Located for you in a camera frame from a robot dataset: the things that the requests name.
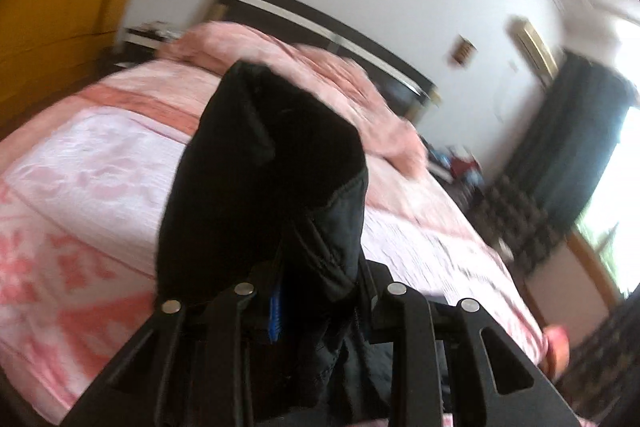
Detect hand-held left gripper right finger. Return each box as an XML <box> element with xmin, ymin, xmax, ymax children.
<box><xmin>357</xmin><ymin>259</ymin><xmax>583</xmax><ymax>427</ymax></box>

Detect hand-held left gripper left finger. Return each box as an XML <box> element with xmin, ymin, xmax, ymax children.
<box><xmin>60</xmin><ymin>279</ymin><xmax>286</xmax><ymax>427</ymax></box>

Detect black quilted pants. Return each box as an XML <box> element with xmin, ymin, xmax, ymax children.
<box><xmin>156</xmin><ymin>61</ymin><xmax>396</xmax><ymax>427</ymax></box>

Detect white black nightstand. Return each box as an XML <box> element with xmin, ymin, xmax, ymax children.
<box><xmin>425</xmin><ymin>157</ymin><xmax>457</xmax><ymax>182</ymax></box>

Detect red cloth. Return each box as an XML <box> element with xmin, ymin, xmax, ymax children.
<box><xmin>450</xmin><ymin>157</ymin><xmax>479</xmax><ymax>178</ymax></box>

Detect pink blurry object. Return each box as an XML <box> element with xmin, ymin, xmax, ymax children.
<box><xmin>542</xmin><ymin>326</ymin><xmax>571</xmax><ymax>373</ymax></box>

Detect dark patterned curtain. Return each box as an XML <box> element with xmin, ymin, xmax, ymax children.
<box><xmin>480</xmin><ymin>49</ymin><xmax>640</xmax><ymax>278</ymax></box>
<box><xmin>567</xmin><ymin>292</ymin><xmax>640</xmax><ymax>413</ymax></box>

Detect pink fluffy comforter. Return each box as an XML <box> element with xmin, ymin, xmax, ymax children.
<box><xmin>160</xmin><ymin>21</ymin><xmax>428</xmax><ymax>178</ymax></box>

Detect window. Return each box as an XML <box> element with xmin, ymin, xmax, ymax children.
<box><xmin>575</xmin><ymin>22</ymin><xmax>640</xmax><ymax>298</ymax></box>

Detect bed with pink sheet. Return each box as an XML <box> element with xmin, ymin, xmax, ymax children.
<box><xmin>0</xmin><ymin>57</ymin><xmax>548</xmax><ymax>425</ymax></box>

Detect dark wooden headboard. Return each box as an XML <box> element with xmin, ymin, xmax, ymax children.
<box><xmin>205</xmin><ymin>0</ymin><xmax>443</xmax><ymax>122</ymax></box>

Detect dark nightstand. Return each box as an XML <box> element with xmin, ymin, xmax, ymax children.
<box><xmin>122</xmin><ymin>22</ymin><xmax>183</xmax><ymax>58</ymax></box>

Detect yellow wooden wardrobe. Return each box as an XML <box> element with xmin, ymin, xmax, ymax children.
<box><xmin>0</xmin><ymin>0</ymin><xmax>181</xmax><ymax>132</ymax></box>

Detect wall air conditioner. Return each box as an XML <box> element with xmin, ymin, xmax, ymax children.
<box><xmin>507</xmin><ymin>18</ymin><xmax>558</xmax><ymax>74</ymax></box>

